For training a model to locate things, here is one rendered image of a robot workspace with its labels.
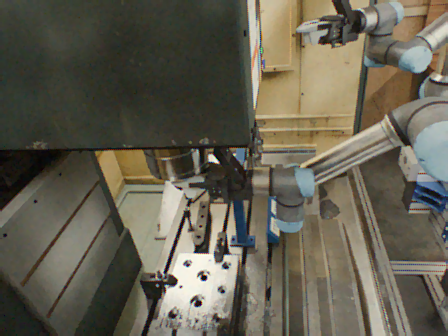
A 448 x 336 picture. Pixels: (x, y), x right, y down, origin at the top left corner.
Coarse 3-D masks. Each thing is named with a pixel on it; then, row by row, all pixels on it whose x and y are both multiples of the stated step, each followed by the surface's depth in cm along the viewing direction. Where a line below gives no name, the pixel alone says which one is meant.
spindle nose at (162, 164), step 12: (144, 156) 81; (156, 156) 76; (168, 156) 76; (180, 156) 76; (192, 156) 78; (204, 156) 81; (156, 168) 79; (168, 168) 77; (180, 168) 78; (192, 168) 79; (204, 168) 83; (168, 180) 80; (180, 180) 80
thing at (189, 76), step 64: (0, 0) 56; (64, 0) 54; (128, 0) 53; (192, 0) 51; (256, 0) 81; (0, 64) 63; (64, 64) 61; (128, 64) 59; (192, 64) 57; (0, 128) 72; (64, 128) 69; (128, 128) 67; (192, 128) 65
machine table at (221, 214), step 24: (192, 216) 153; (216, 216) 152; (264, 216) 148; (168, 240) 143; (192, 240) 141; (264, 240) 137; (168, 264) 136; (240, 264) 128; (264, 288) 118; (144, 312) 116
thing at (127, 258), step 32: (0, 160) 91; (32, 160) 99; (96, 160) 132; (0, 192) 97; (128, 256) 155; (0, 288) 87; (128, 288) 154; (0, 320) 87; (32, 320) 98; (96, 320) 128
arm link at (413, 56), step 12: (432, 24) 98; (444, 24) 96; (420, 36) 97; (432, 36) 96; (444, 36) 96; (396, 48) 100; (408, 48) 97; (420, 48) 94; (432, 48) 97; (396, 60) 100; (408, 60) 96; (420, 60) 95; (420, 72) 98
